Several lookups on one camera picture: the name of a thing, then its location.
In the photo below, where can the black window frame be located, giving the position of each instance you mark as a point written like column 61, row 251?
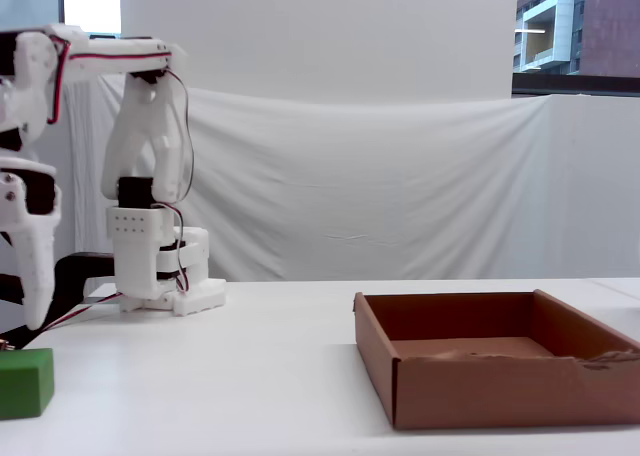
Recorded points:
column 575, row 85

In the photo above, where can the black table clamp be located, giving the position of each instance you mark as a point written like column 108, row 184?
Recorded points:
column 75, row 271

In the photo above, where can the green cube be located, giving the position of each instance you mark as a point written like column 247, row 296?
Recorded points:
column 25, row 381

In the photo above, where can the building outside window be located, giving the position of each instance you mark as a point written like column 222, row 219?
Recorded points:
column 600, row 26

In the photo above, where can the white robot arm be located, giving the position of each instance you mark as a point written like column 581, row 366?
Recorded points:
column 127, row 126

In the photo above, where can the white cloth backdrop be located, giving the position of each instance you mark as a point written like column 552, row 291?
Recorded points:
column 350, row 176

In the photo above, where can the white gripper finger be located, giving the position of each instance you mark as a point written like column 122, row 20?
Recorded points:
column 37, row 276

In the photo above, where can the brown cardboard box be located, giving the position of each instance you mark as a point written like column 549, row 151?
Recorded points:
column 475, row 391

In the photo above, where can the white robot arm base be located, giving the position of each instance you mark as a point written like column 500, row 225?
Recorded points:
column 200, row 291

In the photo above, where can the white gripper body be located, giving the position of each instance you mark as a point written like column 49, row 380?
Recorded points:
column 31, row 226

